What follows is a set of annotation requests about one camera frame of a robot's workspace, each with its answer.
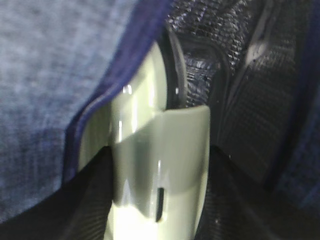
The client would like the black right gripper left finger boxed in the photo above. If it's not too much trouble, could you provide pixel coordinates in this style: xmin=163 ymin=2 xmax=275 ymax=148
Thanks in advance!
xmin=0 ymin=146 xmax=113 ymax=240

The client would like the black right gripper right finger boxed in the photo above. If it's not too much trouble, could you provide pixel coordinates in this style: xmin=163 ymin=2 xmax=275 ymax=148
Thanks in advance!
xmin=195 ymin=145 xmax=320 ymax=240

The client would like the glass container green lid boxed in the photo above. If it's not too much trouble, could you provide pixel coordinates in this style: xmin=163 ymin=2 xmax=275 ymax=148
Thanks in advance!
xmin=79 ymin=43 xmax=210 ymax=240

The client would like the dark blue lunch bag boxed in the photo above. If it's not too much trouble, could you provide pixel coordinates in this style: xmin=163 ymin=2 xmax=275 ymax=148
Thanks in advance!
xmin=0 ymin=0 xmax=320 ymax=225

